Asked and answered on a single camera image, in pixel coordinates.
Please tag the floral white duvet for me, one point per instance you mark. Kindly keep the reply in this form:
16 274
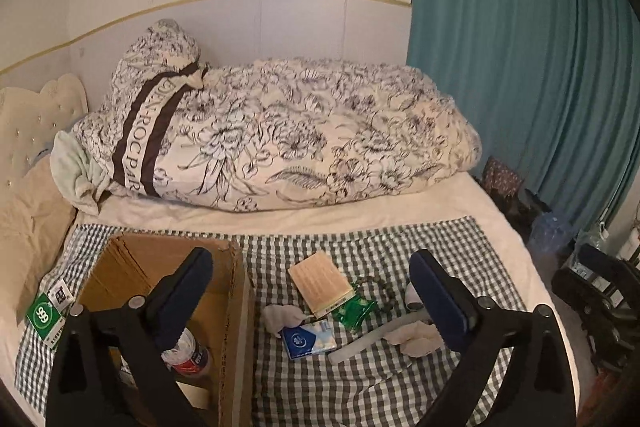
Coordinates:
273 134

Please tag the small white bottle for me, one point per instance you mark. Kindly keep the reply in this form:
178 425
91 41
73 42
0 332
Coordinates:
413 302

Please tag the blue tissue pack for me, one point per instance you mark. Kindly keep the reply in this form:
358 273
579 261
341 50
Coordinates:
308 339

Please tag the green white medicine box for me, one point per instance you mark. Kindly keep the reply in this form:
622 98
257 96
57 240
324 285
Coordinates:
47 313

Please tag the brown cardboard box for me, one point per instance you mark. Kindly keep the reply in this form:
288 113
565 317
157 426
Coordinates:
132 263

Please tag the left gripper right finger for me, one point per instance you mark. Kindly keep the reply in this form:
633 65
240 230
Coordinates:
537 388

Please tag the beige pillow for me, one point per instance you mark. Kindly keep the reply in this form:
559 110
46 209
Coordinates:
34 223

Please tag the green checkered cloth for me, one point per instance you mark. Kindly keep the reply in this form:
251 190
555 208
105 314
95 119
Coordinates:
375 385

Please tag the blue plastic water bottles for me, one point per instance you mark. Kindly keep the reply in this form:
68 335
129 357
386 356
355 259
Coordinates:
549 235

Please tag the cream bed sheet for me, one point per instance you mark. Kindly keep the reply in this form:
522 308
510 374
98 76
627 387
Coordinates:
455 197

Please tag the tan paper booklet box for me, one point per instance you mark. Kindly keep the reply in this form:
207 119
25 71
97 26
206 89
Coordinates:
322 285

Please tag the beige lace cloth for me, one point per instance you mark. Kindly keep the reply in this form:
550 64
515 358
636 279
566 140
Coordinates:
416 340

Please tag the pale green towel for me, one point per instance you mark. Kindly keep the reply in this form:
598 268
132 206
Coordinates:
78 177

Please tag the white plastic tube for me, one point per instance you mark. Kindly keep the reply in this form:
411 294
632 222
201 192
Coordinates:
364 342

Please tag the teal curtain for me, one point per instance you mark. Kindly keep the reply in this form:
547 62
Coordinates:
551 87

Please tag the dark floral bag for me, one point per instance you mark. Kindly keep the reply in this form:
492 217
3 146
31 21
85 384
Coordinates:
499 179

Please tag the plastic jar red label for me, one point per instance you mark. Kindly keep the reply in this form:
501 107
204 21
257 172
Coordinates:
188 357

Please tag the small white plush toy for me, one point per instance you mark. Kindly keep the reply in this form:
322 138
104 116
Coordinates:
278 317

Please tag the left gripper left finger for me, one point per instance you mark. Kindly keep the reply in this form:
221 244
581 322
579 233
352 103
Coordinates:
85 389

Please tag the green foil packet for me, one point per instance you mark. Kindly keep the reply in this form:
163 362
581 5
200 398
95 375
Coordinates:
352 313

